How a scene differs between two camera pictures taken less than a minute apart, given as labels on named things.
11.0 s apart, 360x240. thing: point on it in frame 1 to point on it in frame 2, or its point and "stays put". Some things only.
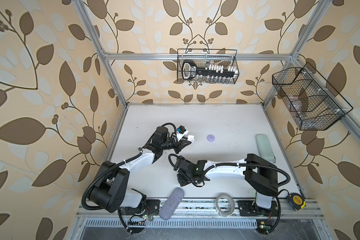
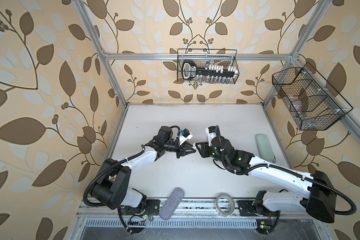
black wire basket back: (207, 66) stays put
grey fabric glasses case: (171, 203) stays put
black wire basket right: (314, 104) stays put
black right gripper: (180, 181) to (205, 146)
